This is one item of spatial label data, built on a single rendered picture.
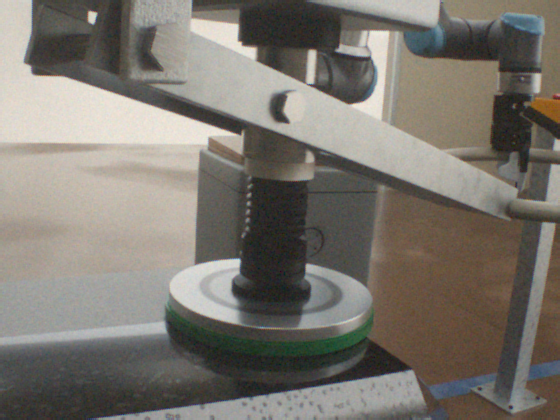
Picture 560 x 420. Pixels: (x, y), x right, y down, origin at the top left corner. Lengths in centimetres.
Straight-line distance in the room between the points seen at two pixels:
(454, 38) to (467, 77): 569
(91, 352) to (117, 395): 8
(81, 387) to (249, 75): 28
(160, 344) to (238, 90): 24
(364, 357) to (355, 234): 110
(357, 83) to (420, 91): 488
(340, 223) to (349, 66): 44
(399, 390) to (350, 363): 5
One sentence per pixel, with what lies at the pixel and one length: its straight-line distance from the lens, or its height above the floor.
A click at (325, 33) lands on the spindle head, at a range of 58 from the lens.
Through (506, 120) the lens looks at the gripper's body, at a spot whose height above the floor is 102.
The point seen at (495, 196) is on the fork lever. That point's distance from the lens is 89.
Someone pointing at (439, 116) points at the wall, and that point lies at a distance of 681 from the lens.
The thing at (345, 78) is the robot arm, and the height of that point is 108.
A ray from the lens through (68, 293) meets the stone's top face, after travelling 70.
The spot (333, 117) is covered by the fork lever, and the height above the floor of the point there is 104.
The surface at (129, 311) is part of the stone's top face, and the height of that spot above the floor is 83.
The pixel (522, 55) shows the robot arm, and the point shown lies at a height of 116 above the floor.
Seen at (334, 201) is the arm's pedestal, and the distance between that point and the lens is 161.
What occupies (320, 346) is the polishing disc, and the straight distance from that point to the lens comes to 57.
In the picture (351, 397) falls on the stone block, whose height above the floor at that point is 82.
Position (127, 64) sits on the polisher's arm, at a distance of 41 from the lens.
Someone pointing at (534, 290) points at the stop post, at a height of 43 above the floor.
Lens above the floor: 107
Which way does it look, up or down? 12 degrees down
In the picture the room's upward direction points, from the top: 4 degrees clockwise
